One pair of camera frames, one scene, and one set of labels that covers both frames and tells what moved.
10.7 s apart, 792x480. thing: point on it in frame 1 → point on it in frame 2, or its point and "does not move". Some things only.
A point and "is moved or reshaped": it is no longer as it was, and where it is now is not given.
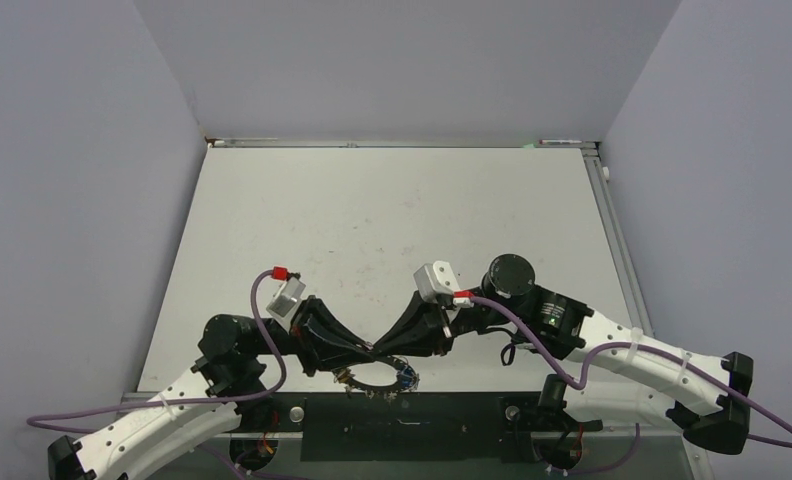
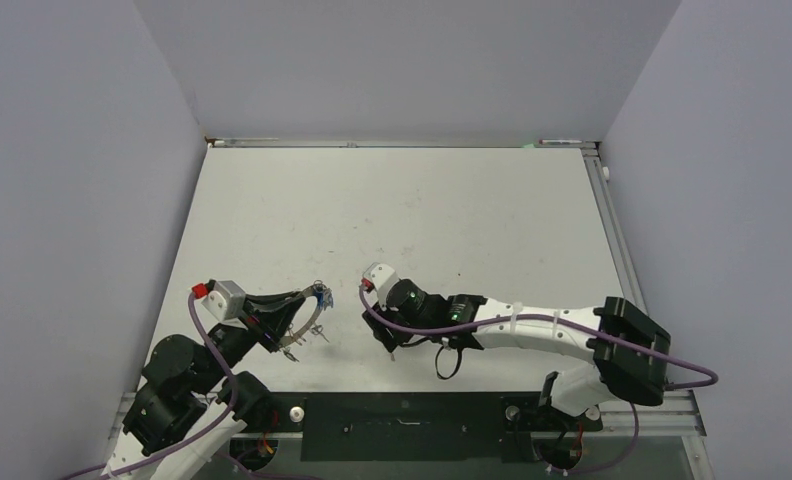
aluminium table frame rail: [620, 243] does not move
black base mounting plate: [404, 426] does not move
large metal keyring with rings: [407, 376] is moved or reshaped
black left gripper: [320, 339] → [272, 313]
